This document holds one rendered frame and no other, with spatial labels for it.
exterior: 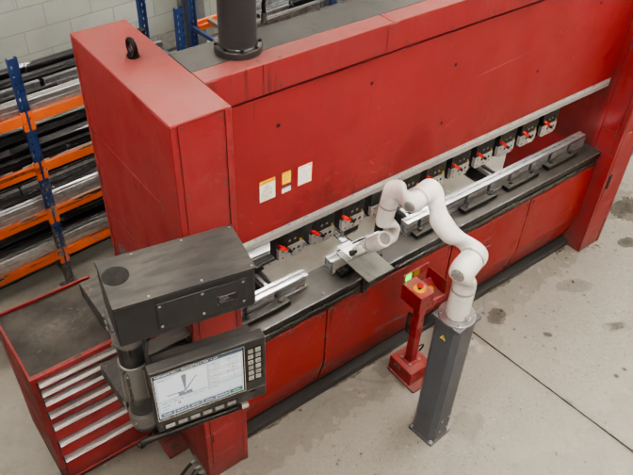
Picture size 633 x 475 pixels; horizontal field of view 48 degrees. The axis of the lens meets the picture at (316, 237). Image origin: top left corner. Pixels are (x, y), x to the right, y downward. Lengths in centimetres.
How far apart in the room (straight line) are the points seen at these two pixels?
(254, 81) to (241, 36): 18
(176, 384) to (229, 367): 21
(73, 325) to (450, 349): 187
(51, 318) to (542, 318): 322
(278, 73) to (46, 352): 170
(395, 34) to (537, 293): 268
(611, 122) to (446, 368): 223
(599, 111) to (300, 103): 270
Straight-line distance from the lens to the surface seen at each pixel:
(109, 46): 308
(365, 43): 321
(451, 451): 442
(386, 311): 440
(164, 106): 265
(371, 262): 390
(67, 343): 365
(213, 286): 247
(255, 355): 278
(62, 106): 457
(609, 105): 525
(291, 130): 317
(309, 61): 304
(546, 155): 504
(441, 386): 399
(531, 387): 482
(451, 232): 337
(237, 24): 288
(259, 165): 316
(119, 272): 251
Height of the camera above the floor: 366
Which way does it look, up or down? 41 degrees down
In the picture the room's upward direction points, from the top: 3 degrees clockwise
